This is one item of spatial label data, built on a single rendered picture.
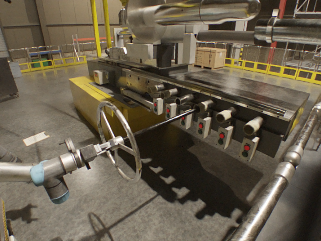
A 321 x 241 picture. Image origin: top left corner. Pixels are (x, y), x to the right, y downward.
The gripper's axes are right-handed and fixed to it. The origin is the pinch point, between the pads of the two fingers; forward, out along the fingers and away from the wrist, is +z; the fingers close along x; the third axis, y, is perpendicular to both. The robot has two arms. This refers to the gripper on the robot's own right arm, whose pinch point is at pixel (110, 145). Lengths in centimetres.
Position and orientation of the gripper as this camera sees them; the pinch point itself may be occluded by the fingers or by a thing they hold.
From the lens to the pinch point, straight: 76.6
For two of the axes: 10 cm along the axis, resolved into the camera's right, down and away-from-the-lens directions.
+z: 7.6, -3.0, 5.7
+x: 4.6, -3.7, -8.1
